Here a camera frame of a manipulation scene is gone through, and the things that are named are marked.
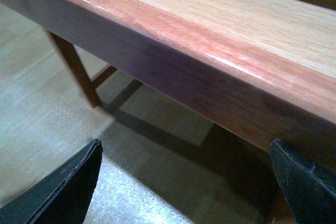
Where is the wooden desk leg brace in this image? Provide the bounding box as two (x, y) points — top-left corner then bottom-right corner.
(45, 30), (117, 108)

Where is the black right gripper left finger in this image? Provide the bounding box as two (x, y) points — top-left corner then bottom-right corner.
(1, 139), (102, 223)

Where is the wooden pull-out keyboard tray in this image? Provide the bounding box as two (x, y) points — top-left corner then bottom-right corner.
(1, 0), (335, 171)

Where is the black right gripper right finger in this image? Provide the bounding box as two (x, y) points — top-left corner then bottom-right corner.
(270, 139), (335, 223)

